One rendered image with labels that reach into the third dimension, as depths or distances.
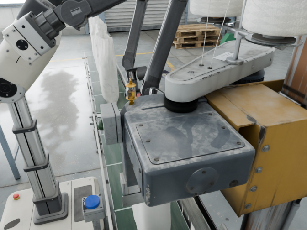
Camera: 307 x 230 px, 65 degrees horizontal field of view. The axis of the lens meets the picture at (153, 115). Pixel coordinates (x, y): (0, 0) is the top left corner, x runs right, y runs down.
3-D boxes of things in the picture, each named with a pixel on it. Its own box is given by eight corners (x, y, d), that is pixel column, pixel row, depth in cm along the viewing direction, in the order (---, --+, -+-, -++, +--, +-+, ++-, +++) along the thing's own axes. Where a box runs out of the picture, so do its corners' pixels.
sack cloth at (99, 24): (95, 70, 362) (88, 18, 325) (109, 68, 368) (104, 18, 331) (98, 81, 324) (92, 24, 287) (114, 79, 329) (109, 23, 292)
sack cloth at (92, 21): (92, 56, 419) (86, 12, 382) (103, 55, 424) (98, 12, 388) (95, 65, 380) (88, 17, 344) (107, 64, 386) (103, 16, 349)
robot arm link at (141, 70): (125, 63, 135) (122, 60, 126) (145, 58, 134) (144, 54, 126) (130, 84, 135) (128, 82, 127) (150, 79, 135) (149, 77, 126)
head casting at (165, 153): (122, 171, 80) (114, 91, 65) (190, 158, 86) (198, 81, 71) (145, 260, 55) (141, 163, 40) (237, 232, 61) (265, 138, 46)
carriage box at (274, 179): (200, 162, 90) (210, 85, 74) (275, 146, 98) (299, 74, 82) (238, 218, 70) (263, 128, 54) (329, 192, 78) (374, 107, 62)
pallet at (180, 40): (166, 36, 658) (166, 30, 651) (206, 33, 688) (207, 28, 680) (177, 43, 589) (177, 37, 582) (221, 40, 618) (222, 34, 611)
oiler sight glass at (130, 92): (125, 96, 65) (124, 84, 64) (134, 94, 66) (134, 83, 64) (127, 100, 63) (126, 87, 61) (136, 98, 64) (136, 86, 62)
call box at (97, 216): (83, 207, 102) (82, 197, 99) (103, 202, 104) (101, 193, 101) (84, 223, 95) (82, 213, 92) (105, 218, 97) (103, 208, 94)
